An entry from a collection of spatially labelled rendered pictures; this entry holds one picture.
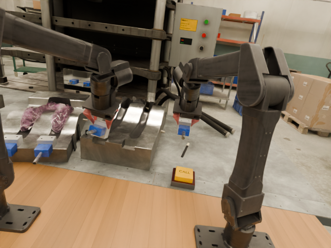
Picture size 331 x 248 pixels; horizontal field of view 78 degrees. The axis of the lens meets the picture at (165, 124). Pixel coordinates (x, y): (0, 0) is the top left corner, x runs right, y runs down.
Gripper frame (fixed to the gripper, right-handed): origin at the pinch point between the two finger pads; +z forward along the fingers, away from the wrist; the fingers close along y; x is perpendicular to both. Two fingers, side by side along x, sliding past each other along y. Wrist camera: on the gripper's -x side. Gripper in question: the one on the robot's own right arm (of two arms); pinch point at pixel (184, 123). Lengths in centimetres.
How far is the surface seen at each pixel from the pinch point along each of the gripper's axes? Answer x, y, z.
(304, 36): -624, -340, 227
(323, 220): 27, -48, 6
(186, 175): 21.1, -2.8, 2.2
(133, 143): 11.8, 17.8, 2.2
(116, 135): 9.9, 24.8, 1.7
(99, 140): 12.2, 31.2, 3.3
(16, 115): 8, 67, 2
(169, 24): -133, 24, 22
